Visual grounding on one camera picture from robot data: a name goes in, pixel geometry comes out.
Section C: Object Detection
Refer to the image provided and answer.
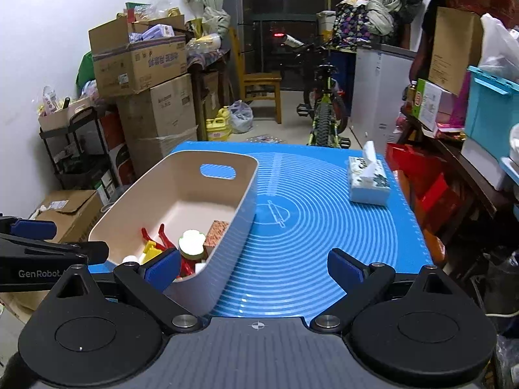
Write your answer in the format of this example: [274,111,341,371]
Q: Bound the white and green round container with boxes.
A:
[178,230,208,259]

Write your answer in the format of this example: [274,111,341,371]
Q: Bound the clear plastic bag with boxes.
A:
[229,100,254,134]

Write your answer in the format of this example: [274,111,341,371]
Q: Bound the pink box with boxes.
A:
[437,88,468,129]

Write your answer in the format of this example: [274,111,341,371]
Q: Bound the red plastic toy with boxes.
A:
[140,224,196,279]

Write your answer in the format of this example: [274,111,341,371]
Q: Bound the large printed cardboard box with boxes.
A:
[117,74,198,140]

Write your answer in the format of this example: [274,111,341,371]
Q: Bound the blue silicone mat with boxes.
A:
[87,141,435,319]

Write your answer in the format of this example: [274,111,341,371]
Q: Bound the light blue plastic crate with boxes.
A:
[464,65,519,159]

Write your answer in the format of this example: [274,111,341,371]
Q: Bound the cluttered dark wooden desk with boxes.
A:
[186,46,233,124]

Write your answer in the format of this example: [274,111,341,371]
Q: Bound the green black bicycle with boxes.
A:
[279,32,352,149]

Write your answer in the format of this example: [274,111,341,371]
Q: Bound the red and white appliance box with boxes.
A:
[101,111,137,188]

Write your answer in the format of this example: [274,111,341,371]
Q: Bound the beige plastic bin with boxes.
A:
[88,150,259,317]

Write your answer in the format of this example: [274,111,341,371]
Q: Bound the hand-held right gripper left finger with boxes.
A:
[40,247,204,332]

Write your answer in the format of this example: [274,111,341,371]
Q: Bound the open cardboard box with packets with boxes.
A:
[88,11,188,99]

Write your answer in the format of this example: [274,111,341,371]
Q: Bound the yellow plastic toy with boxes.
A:
[141,241,163,265]

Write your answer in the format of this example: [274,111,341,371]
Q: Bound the green cloth bag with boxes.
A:
[76,50,97,95]

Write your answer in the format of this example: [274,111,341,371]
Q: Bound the cardboard box on cart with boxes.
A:
[38,96,95,133]

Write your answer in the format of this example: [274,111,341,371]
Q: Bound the red paper bag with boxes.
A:
[384,142,452,228]

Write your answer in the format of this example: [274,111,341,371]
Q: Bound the torn cardboard box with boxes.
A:
[28,189,104,244]

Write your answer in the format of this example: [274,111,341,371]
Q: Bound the wooden chair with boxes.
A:
[229,26,284,124]

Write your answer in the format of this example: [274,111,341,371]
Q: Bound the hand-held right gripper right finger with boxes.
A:
[310,248,483,332]

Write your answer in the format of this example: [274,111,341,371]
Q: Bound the white chest freezer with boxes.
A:
[350,44,418,147]

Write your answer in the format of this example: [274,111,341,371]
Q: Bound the black shelf cart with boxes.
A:
[39,105,123,190]

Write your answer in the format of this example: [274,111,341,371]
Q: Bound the dark wooden table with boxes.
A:
[399,105,519,221]

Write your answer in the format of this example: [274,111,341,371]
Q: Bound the white plastic bag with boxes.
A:
[477,12,519,82]

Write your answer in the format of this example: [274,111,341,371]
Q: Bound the brown patterned small box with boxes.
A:
[203,219,231,258]

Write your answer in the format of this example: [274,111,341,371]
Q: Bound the green white carton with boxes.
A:
[411,78,443,129]

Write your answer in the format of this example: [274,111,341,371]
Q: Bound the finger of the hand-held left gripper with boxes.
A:
[0,233,110,267]
[0,214,58,242]

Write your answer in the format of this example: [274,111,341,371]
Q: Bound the film wrapped cardboard box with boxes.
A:
[130,129,199,171]

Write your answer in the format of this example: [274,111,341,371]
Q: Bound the printed tissue pack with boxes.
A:
[347,140,392,206]

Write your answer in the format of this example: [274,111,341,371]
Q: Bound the flat brown cardboard box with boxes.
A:
[428,6,486,97]

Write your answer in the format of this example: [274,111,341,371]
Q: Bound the floral cloth bundle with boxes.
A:
[334,0,372,52]

